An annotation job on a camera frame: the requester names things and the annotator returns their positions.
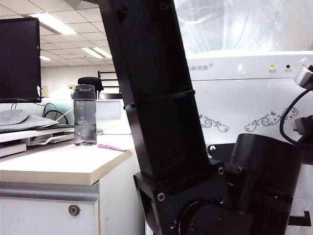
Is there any frosted glass desk partition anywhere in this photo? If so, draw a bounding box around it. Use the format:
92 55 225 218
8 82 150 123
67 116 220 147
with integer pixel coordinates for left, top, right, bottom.
42 98 75 123

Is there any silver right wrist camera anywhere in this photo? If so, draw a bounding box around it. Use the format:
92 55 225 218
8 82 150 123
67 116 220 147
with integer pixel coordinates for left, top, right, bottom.
294 64 313 89

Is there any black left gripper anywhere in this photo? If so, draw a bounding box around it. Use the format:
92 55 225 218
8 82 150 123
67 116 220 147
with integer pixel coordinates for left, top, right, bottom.
288 210 313 228

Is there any black flat screen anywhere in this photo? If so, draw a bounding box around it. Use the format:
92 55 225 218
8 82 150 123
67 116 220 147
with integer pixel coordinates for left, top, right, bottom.
99 93 123 100

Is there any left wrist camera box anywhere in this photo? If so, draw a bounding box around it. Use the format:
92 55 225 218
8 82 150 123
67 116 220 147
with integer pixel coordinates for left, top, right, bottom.
206 143 236 160

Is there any pink paper sheet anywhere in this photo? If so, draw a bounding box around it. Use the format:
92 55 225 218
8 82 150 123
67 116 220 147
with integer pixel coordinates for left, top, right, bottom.
97 143 127 152

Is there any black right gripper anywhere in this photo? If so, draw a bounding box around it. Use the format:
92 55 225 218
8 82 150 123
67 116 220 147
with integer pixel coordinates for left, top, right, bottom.
302 133 313 165

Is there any grey felt sleeve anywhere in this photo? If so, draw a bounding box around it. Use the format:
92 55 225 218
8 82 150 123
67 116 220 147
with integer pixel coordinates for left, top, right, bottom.
0 109 60 134

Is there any white water dispenser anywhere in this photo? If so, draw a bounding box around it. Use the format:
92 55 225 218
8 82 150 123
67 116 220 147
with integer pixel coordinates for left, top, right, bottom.
184 50 313 235

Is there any grey bottle with black lid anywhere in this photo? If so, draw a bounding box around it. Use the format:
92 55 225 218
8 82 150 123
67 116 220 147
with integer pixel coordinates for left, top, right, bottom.
73 84 98 146

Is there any black computer monitor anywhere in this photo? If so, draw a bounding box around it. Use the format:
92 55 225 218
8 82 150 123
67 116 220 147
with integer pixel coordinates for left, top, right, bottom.
0 17 42 104

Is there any black office chair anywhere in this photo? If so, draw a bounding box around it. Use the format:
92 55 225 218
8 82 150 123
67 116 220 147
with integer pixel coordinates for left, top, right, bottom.
77 76 105 98

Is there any white monitor riser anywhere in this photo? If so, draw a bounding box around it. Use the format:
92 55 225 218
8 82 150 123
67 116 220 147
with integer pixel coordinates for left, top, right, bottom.
0 127 75 158

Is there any white desk cable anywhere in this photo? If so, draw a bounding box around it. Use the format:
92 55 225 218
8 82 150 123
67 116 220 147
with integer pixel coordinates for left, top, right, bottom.
36 109 75 129

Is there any black desk cable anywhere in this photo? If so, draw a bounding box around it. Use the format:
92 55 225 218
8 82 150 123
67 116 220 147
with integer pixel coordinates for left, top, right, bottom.
43 102 74 125

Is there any white desk partition panel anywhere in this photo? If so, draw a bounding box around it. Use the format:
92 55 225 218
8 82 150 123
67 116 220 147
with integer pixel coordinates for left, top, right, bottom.
96 98 134 135

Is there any wide ceiling light panel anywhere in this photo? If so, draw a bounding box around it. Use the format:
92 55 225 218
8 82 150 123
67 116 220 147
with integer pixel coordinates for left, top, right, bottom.
28 12 79 35

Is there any white drawer cabinet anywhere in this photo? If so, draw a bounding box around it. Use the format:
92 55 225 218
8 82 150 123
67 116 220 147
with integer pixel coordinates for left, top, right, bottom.
0 181 101 235

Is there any plastic-wrapped water jug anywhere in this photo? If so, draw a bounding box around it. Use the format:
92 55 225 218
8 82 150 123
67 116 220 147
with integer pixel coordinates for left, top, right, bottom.
174 0 288 56

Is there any black USB plug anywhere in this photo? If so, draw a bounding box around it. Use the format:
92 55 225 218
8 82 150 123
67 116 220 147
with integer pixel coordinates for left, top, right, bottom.
294 118 308 135

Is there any ceiling air vent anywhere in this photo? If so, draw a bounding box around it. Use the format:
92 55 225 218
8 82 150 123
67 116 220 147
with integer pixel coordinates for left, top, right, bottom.
65 0 100 6

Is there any black shelf rack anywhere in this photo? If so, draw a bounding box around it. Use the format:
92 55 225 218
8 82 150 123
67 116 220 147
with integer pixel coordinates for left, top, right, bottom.
97 70 122 94

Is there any round metal drawer lock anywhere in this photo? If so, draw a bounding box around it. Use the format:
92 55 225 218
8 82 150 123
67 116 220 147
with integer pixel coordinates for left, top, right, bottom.
68 204 81 216

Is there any ceiling light strip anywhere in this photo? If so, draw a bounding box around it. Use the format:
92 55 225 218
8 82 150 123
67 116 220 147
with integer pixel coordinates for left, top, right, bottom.
81 47 104 59
92 46 113 59

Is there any black right camera cable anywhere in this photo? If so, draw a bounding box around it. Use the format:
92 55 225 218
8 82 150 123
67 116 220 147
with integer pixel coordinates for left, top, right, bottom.
279 87 313 147

